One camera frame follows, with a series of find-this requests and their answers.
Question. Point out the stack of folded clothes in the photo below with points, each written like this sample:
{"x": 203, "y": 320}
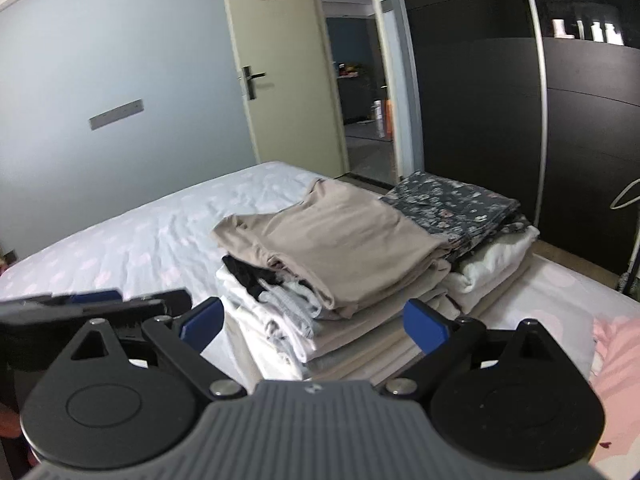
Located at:
{"x": 360, "y": 347}

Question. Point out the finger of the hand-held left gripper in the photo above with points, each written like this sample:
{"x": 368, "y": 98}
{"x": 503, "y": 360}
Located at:
{"x": 150, "y": 307}
{"x": 97, "y": 296}

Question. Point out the dark floral garment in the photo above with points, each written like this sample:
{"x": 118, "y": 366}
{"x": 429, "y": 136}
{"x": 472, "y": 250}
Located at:
{"x": 450, "y": 210}

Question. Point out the white folded garment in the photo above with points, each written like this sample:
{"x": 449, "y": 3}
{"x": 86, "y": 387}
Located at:
{"x": 260, "y": 345}

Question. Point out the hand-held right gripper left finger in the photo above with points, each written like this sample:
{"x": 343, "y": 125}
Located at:
{"x": 202, "y": 322}

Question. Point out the white folded cloth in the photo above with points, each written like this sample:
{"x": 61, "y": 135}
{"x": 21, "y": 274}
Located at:
{"x": 495, "y": 265}

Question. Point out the beige shirt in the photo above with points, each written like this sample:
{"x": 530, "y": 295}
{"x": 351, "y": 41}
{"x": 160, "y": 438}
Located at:
{"x": 340, "y": 240}

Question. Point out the cream door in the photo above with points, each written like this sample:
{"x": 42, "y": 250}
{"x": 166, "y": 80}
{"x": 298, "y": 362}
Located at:
{"x": 285, "y": 35}

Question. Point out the pink blanket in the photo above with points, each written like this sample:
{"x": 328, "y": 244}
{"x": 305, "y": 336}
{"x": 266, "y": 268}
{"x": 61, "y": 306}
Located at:
{"x": 617, "y": 370}

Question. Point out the black garment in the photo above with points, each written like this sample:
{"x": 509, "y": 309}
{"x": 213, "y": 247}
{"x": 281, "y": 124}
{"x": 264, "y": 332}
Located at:
{"x": 245, "y": 272}

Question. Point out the light striped garment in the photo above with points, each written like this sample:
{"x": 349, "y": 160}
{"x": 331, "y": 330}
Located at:
{"x": 290, "y": 305}

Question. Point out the white plastic bottle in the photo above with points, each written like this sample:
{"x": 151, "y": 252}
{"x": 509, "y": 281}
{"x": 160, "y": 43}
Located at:
{"x": 377, "y": 115}

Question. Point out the white clothes hanger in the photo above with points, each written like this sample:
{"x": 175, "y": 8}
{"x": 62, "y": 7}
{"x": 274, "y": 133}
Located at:
{"x": 625, "y": 192}

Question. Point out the grey wall plate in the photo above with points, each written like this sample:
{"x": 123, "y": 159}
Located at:
{"x": 116, "y": 115}

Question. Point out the black wardrobe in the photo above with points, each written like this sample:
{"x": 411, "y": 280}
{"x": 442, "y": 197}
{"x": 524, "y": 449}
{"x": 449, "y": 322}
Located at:
{"x": 480, "y": 110}

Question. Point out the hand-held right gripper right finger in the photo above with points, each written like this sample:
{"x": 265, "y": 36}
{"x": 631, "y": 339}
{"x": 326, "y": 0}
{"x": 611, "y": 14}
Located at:
{"x": 425, "y": 330}

